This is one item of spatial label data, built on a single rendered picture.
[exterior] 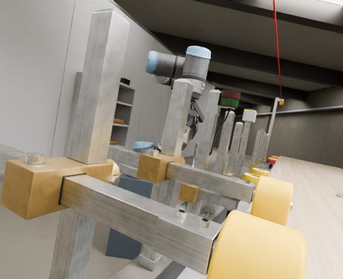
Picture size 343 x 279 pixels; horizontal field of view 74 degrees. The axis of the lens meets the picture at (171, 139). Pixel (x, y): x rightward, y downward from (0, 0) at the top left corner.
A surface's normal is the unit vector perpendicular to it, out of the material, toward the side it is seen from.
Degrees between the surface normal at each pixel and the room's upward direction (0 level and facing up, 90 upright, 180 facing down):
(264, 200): 77
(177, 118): 90
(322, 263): 0
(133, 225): 90
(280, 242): 28
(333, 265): 0
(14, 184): 90
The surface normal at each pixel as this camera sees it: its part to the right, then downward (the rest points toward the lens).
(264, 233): 0.00, -0.92
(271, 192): -0.26, -0.60
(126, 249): 0.04, 0.07
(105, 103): 0.88, 0.19
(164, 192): -0.45, -0.03
